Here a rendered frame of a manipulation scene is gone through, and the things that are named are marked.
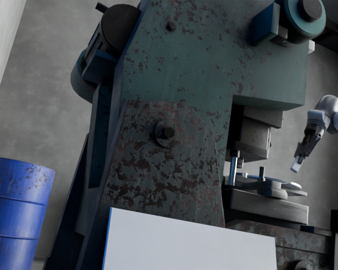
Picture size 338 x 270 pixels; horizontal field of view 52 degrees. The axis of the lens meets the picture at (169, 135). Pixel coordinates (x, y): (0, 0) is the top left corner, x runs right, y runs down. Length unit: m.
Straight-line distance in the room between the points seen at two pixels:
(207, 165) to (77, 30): 4.15
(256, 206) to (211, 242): 0.23
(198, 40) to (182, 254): 0.64
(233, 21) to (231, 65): 0.16
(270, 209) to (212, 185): 0.24
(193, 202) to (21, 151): 3.62
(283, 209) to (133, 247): 0.53
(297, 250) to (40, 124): 3.75
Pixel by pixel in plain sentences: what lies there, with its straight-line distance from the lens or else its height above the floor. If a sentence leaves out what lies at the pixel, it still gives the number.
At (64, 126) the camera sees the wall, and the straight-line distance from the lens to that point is 4.51.
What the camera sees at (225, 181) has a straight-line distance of 1.29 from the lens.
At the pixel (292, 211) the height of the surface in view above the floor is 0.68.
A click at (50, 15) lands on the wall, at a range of 4.98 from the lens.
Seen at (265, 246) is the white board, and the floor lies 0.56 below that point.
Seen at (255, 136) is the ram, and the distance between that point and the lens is 1.32.
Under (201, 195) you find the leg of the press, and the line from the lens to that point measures 0.95.
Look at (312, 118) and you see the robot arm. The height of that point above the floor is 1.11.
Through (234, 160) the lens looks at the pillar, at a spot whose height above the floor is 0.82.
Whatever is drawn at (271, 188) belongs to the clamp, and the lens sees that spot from 1.11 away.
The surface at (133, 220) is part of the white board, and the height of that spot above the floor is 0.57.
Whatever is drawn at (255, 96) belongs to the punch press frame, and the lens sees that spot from 1.19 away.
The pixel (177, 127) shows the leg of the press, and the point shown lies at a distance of 0.93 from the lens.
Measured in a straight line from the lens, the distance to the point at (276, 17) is 1.22.
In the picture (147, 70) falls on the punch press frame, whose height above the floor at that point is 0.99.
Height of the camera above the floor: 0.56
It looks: 15 degrees up
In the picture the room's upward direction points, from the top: 10 degrees clockwise
